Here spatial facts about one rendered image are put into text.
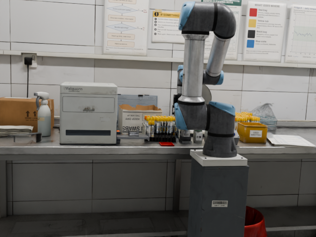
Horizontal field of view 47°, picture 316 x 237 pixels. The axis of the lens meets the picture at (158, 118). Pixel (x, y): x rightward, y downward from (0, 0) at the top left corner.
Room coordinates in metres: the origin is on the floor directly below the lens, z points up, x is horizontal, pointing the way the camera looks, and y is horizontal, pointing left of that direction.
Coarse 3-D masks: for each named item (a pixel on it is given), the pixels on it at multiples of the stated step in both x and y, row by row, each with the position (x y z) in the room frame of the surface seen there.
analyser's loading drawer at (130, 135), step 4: (128, 132) 1.88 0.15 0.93; (148, 132) 1.89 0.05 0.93; (120, 136) 1.84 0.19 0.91; (124, 136) 1.85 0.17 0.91; (128, 136) 1.85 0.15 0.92; (132, 136) 1.85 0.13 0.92; (136, 136) 1.85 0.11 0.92; (140, 136) 1.86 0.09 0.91; (144, 136) 1.87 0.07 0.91; (148, 136) 1.86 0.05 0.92; (148, 140) 1.86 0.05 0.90
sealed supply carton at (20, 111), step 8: (0, 104) 2.05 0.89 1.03; (8, 104) 2.05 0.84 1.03; (16, 104) 2.05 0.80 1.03; (24, 104) 2.06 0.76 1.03; (32, 104) 2.06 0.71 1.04; (40, 104) 2.07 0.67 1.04; (48, 104) 2.14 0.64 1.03; (0, 112) 2.05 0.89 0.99; (8, 112) 2.05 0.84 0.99; (16, 112) 2.05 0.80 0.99; (24, 112) 2.06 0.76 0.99; (32, 112) 2.06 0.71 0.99; (0, 120) 2.05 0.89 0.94; (8, 120) 2.05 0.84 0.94; (16, 120) 2.05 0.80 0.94; (24, 120) 2.06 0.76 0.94; (32, 120) 2.06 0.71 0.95
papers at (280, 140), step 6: (270, 138) 2.10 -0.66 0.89; (276, 138) 2.11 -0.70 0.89; (282, 138) 2.12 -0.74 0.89; (288, 138) 2.13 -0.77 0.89; (294, 138) 2.14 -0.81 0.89; (300, 138) 2.15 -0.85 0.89; (276, 144) 1.95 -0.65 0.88; (282, 144) 1.95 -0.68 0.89; (288, 144) 1.95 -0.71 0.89; (294, 144) 1.95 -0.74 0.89; (300, 144) 1.95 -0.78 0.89; (306, 144) 1.96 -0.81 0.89; (312, 144) 1.97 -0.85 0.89
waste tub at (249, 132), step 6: (240, 126) 2.08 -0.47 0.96; (246, 126) 2.00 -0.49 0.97; (252, 126) 2.01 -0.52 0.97; (258, 126) 2.01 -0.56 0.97; (264, 126) 2.02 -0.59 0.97; (240, 132) 2.07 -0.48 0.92; (246, 132) 2.00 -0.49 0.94; (252, 132) 2.01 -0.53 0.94; (258, 132) 2.01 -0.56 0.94; (264, 132) 2.02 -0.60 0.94; (240, 138) 2.06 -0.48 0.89; (246, 138) 2.00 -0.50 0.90; (252, 138) 2.01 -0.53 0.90; (258, 138) 2.01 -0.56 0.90; (264, 138) 2.02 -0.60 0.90
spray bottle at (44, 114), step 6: (42, 96) 1.96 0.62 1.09; (48, 96) 2.00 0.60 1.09; (36, 102) 1.94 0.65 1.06; (42, 102) 1.97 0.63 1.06; (42, 108) 1.96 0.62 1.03; (48, 108) 1.98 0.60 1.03; (42, 114) 1.95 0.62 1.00; (48, 114) 1.97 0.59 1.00; (42, 120) 1.95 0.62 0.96; (48, 120) 1.97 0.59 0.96; (42, 126) 1.95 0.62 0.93; (48, 126) 1.97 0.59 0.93; (42, 132) 1.95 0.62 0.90; (48, 132) 1.97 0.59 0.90
